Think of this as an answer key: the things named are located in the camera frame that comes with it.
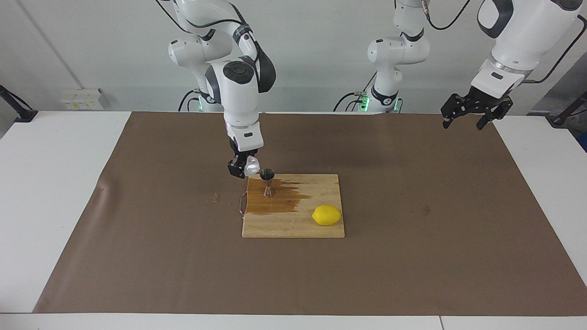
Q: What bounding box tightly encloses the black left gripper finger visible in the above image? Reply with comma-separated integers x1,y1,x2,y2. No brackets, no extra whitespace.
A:
476,99,513,131
441,93,474,129

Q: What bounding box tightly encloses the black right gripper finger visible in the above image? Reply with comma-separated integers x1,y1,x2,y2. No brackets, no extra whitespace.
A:
228,158,248,179

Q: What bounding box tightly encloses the steel double jigger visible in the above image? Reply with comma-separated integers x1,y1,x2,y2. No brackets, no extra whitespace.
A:
260,169,276,198

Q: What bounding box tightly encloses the wooden cutting board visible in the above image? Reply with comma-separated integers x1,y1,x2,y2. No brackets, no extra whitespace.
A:
238,173,345,238

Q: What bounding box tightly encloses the yellow lemon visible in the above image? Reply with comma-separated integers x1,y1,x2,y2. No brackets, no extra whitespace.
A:
312,204,343,226

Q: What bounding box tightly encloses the brown paper table mat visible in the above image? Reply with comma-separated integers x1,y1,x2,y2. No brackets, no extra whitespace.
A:
33,111,587,317

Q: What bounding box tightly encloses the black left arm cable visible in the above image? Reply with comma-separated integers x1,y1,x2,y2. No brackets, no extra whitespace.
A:
422,0,587,84

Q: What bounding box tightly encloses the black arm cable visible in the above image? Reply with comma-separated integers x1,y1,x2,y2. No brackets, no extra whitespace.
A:
422,0,587,84
156,0,260,51

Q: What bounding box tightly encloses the black table clamp mount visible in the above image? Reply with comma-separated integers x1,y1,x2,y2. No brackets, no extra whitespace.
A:
0,85,38,123
549,91,587,128

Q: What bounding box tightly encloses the black right base cable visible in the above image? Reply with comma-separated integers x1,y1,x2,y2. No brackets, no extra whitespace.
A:
178,89,202,112

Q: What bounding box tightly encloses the black base cable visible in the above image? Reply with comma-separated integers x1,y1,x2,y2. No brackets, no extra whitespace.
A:
178,89,202,112
334,73,379,112

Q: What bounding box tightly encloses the black left base cable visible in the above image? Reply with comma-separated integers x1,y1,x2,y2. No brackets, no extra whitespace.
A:
334,73,379,112

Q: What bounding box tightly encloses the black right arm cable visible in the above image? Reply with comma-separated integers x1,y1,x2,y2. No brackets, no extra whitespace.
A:
156,0,260,51

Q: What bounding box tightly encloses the white wall socket box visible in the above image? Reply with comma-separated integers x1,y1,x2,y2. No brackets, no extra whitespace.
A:
60,88,104,111

